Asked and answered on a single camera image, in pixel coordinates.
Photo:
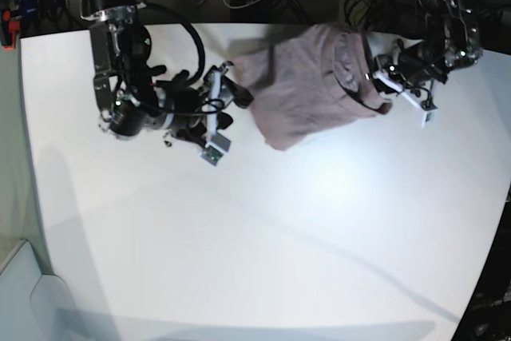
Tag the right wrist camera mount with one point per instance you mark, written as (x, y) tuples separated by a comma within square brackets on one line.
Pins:
[(199, 113)]

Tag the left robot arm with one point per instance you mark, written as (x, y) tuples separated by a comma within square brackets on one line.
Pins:
[(452, 42)]

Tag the red and black clamp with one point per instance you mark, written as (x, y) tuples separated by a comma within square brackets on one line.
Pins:
[(10, 28)]

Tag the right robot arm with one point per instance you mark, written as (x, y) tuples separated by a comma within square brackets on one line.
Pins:
[(121, 46)]

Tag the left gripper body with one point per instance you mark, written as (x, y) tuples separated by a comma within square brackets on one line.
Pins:
[(438, 60)]

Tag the mauve t-shirt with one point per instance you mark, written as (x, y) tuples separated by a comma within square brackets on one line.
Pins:
[(310, 83)]

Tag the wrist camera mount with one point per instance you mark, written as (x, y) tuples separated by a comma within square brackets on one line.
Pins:
[(199, 113), (407, 93)]

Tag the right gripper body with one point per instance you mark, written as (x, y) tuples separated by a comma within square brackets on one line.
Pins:
[(124, 116)]

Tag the grey side table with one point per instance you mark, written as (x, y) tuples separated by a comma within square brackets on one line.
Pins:
[(32, 303)]

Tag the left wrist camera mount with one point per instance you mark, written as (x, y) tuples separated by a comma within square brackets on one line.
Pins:
[(407, 93)]

